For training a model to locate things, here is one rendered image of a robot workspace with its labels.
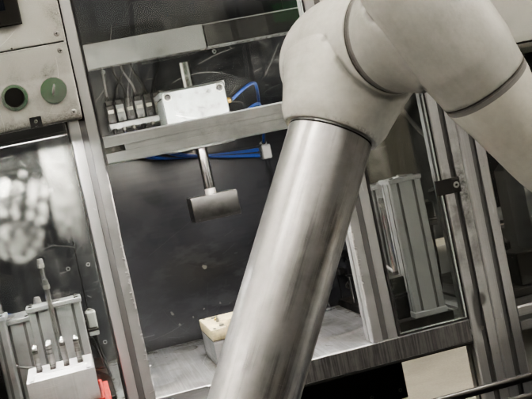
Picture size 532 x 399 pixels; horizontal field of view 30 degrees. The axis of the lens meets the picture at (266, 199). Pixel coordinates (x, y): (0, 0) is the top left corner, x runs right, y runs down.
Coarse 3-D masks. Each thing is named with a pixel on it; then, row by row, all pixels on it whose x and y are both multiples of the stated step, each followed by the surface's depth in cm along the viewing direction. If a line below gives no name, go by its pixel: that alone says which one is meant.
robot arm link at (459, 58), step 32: (352, 0) 109; (384, 0) 100; (416, 0) 99; (448, 0) 99; (480, 0) 101; (352, 32) 107; (384, 32) 103; (416, 32) 100; (448, 32) 99; (480, 32) 100; (384, 64) 105; (416, 64) 102; (448, 64) 101; (480, 64) 100; (512, 64) 102; (448, 96) 103; (480, 96) 102
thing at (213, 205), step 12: (204, 156) 180; (204, 168) 180; (204, 180) 180; (216, 192) 181; (228, 192) 179; (192, 204) 178; (204, 204) 178; (216, 204) 178; (228, 204) 179; (192, 216) 180; (204, 216) 178; (216, 216) 178
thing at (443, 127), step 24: (432, 120) 168; (456, 144) 169; (456, 168) 169; (456, 192) 170; (456, 216) 169; (456, 240) 169; (480, 264) 170; (480, 288) 170; (480, 312) 171; (480, 336) 170; (480, 360) 170; (312, 384) 164; (480, 384) 171
